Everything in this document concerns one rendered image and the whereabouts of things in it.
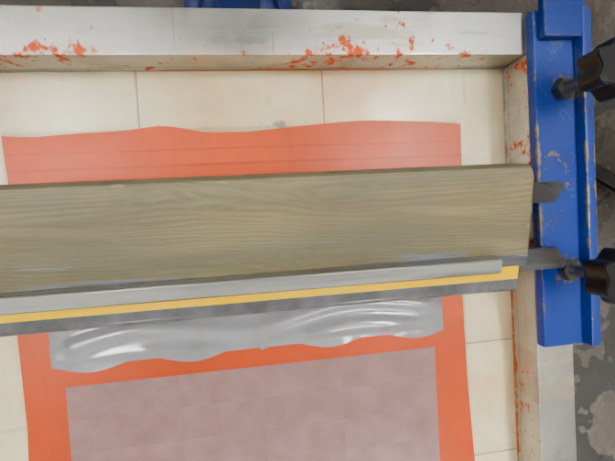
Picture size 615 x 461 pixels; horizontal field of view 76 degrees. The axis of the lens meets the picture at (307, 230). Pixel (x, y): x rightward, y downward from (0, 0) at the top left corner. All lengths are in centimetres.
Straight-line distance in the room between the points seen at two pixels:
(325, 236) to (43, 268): 18
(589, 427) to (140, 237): 189
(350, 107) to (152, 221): 22
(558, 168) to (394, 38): 19
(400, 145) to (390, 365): 21
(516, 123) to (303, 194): 24
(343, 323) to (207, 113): 23
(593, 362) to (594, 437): 29
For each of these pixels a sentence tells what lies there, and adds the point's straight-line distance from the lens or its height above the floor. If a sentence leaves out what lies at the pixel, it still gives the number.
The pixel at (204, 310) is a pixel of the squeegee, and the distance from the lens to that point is 29.
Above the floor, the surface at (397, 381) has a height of 96.
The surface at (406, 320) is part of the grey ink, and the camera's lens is 40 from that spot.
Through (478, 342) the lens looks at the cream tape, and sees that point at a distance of 44.
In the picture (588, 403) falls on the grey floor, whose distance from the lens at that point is 196.
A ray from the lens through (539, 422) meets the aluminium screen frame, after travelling 46.
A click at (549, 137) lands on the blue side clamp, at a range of 42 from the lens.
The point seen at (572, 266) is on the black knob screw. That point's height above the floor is 101.
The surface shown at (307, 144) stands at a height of 96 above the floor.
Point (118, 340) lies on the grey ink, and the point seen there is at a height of 96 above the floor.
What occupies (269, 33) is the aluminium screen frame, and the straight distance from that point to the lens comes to 36.
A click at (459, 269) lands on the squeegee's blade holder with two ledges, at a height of 106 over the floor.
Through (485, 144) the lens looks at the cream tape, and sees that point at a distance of 44.
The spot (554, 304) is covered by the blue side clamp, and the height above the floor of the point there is 100.
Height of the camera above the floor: 132
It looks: 82 degrees down
